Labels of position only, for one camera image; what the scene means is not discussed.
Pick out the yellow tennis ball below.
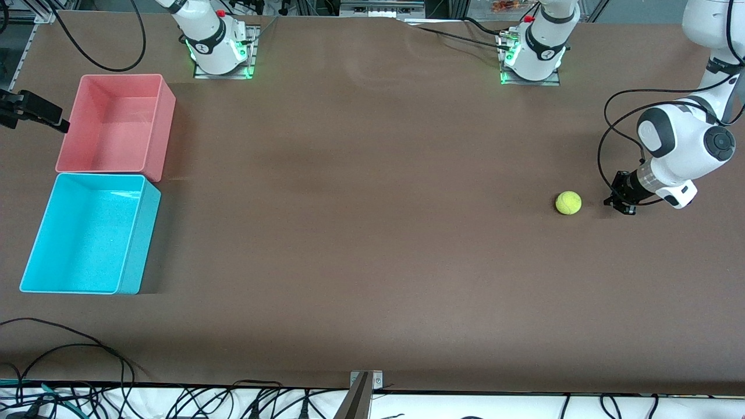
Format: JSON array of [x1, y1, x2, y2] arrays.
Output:
[[555, 191, 582, 215]]

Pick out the pink plastic bin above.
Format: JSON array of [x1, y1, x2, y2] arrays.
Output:
[[55, 73, 176, 182]]

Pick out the blue plastic bin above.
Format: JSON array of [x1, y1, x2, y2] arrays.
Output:
[[19, 173, 162, 295]]

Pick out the grey equipment box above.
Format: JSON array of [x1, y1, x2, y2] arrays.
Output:
[[339, 0, 426, 18]]

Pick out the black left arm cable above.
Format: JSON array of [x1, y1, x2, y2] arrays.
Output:
[[597, 87, 718, 205]]

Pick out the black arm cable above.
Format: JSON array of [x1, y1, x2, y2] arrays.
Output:
[[49, 0, 147, 73], [597, 87, 718, 205]]

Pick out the aluminium frame profile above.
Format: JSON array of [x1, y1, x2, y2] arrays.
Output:
[[10, 0, 62, 88]]

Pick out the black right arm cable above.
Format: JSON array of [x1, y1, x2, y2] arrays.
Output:
[[49, 0, 147, 73]]

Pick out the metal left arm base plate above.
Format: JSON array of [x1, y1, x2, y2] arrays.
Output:
[[499, 30, 561, 87]]

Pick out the black looping floor cable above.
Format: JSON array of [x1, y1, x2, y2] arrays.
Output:
[[0, 317, 137, 403]]

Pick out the black cable on table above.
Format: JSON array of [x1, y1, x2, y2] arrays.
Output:
[[407, 19, 514, 53]]

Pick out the teal floor cable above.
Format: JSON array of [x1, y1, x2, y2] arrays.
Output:
[[0, 379, 82, 411]]

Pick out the metal bracket plate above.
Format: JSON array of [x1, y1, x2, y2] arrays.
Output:
[[350, 370, 384, 392]]

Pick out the dark camera pole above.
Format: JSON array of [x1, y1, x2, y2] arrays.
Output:
[[333, 372, 373, 419]]

